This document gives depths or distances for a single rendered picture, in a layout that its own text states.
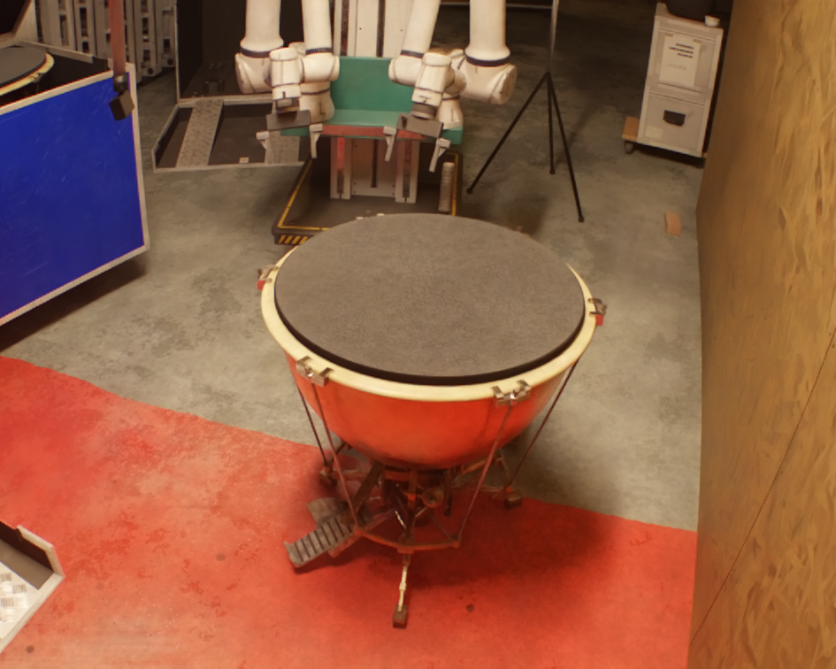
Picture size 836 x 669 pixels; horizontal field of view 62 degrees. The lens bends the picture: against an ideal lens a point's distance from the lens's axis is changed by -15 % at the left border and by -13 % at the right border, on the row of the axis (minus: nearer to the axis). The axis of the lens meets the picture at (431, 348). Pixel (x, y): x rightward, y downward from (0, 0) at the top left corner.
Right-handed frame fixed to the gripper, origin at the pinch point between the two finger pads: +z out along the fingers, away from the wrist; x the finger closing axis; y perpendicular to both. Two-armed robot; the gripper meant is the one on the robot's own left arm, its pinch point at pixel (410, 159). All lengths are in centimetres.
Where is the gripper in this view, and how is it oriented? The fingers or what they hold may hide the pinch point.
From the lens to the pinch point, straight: 237.4
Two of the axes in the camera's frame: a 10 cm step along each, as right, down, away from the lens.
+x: 9.6, 2.6, -0.7
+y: -1.2, 1.9, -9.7
